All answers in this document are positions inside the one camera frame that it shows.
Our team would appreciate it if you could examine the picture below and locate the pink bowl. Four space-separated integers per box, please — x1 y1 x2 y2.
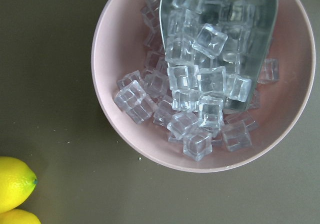
91 0 316 173

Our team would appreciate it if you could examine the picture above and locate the metal ice scoop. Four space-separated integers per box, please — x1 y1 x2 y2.
159 0 278 113

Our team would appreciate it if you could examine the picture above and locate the yellow lemon near strawberry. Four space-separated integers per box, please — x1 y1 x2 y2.
0 156 38 213

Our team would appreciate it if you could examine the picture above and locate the yellow lemon outer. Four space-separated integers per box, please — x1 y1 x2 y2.
0 209 41 224

